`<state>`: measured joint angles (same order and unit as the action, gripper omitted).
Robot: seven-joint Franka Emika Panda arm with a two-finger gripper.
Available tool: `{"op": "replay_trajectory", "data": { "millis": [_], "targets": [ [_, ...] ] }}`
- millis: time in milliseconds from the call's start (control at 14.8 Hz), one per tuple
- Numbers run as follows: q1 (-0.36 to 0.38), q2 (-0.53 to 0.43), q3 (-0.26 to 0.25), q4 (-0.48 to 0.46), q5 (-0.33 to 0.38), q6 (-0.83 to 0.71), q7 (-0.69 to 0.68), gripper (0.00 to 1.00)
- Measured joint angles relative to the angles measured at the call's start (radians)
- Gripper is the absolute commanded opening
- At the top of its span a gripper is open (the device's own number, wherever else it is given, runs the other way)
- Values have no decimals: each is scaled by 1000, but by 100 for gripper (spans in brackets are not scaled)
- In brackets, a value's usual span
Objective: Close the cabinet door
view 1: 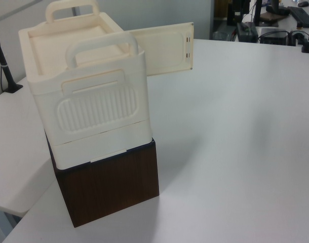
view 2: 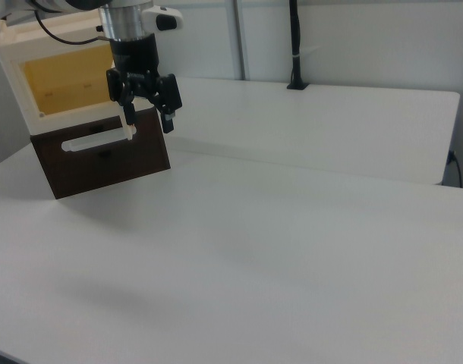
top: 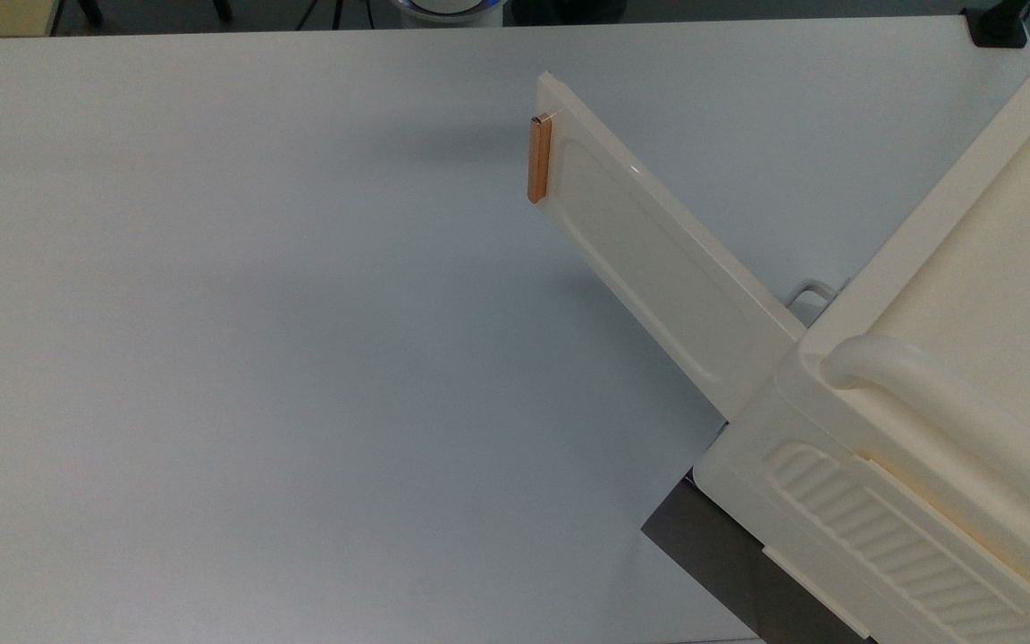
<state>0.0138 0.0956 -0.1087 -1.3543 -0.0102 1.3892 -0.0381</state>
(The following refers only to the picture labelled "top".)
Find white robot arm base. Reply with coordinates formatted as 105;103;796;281
390;0;509;26

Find cream cabinet door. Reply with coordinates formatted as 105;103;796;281
536;70;806;423

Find cream plastic cabinet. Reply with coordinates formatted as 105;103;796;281
692;18;1030;644

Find cream loop latch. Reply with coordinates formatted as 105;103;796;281
787;280;839;325

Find black tripod legs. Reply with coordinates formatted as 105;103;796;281
296;0;348;32

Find black clamp stand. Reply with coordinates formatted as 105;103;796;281
962;0;1030;49

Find cream cabinet carry handle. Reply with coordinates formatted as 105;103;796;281
822;335;1030;542

